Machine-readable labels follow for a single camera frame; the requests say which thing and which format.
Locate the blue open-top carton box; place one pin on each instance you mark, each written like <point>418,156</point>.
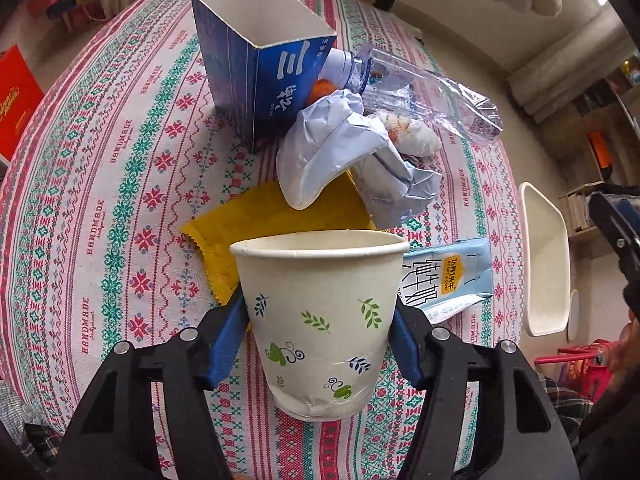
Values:
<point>240,75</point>

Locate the red plastic stool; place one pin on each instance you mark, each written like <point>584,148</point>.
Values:
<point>575,365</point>

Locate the orange peel piece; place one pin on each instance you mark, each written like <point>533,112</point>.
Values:
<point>320,91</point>

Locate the red cardboard box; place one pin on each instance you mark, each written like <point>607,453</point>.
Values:
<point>17,105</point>

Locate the orange box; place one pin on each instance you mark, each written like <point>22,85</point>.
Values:
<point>598,152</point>

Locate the white plastic trash bin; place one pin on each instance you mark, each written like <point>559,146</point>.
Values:
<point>545,260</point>

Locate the crushed clear plastic bottle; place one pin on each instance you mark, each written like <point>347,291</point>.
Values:
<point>430,95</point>

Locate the patterned red green tablecloth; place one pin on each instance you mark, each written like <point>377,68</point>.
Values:
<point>100,185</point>

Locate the light blue milk carton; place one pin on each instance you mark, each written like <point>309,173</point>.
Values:
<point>450,270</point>

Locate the yellow snack wrapper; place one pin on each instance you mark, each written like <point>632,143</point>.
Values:
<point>235,225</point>

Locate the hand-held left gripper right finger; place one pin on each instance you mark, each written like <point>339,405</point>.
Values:
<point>407,345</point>

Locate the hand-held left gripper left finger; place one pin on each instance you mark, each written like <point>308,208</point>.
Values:
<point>227,332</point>

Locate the white tissue ball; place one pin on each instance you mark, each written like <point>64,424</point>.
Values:
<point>420,137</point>

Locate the wooden bookshelf desk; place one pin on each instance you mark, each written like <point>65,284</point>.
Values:
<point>580,200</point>

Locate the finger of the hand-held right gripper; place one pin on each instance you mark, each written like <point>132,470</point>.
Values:
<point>612,230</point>

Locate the pale blue paper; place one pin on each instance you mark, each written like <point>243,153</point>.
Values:
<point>340,145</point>

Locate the white paper cup leaf print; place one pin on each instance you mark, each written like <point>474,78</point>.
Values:
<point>320,310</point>

